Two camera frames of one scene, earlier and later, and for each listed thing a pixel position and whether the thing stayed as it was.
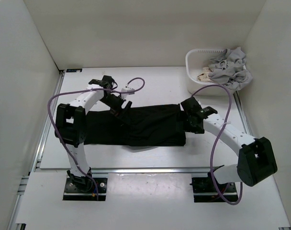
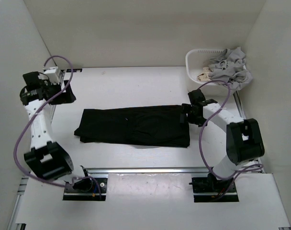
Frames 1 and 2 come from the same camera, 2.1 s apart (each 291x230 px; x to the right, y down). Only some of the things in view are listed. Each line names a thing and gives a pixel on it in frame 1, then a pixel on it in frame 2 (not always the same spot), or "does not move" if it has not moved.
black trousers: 157,125 does not move
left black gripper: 124,114 -> 65,97
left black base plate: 73,191 does not move
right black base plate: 205,191 does not move
